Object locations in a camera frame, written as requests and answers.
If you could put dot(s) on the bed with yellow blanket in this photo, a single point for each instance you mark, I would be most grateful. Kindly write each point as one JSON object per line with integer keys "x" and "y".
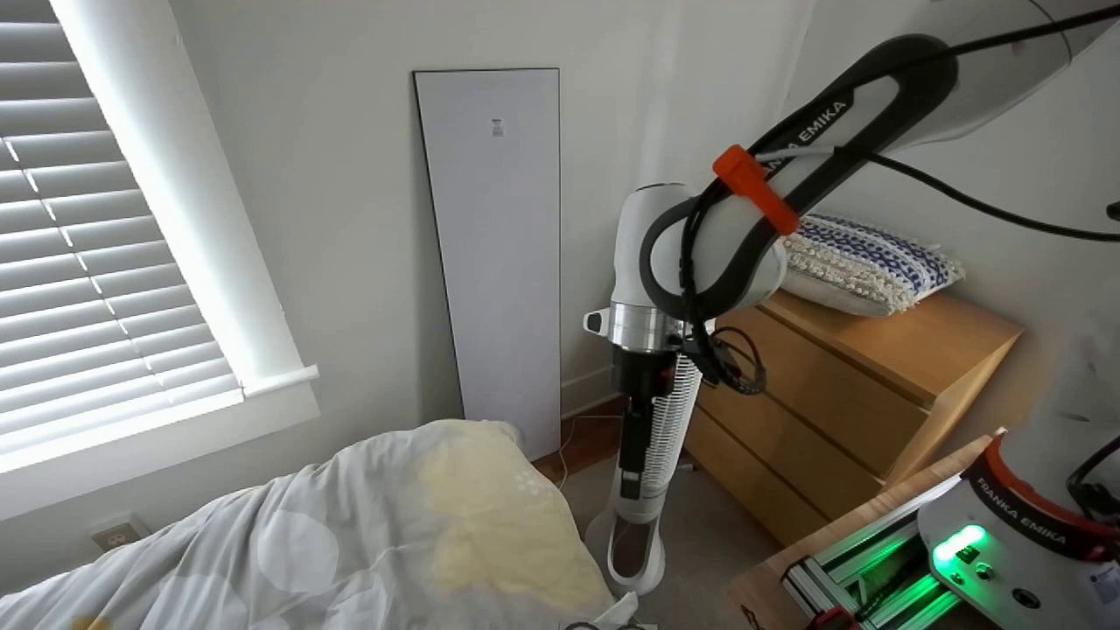
{"x": 316, "y": 546}

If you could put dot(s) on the white window sill frame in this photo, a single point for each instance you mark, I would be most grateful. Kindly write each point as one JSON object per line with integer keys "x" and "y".
{"x": 185, "y": 210}

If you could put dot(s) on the white window blinds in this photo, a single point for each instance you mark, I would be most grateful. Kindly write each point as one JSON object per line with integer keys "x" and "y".
{"x": 83, "y": 247}

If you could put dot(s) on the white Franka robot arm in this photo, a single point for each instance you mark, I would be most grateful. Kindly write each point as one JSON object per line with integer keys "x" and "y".
{"x": 920, "y": 81}

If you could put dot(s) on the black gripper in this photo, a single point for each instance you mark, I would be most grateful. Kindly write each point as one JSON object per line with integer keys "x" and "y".
{"x": 636, "y": 404}

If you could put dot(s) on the white flat panel board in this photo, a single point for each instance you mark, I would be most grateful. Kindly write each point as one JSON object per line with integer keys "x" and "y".
{"x": 493, "y": 257}

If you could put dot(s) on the light wooden drawer cabinet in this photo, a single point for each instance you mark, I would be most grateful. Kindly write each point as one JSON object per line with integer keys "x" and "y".
{"x": 862, "y": 396}

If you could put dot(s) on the blue white woven pillow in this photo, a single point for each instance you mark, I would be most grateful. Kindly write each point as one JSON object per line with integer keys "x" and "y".
{"x": 875, "y": 268}

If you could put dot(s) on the white wall outlet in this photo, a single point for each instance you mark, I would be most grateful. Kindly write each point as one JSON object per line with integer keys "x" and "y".
{"x": 118, "y": 532}

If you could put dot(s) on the white tower fan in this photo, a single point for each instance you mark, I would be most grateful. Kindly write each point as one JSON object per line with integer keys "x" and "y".
{"x": 671, "y": 433}

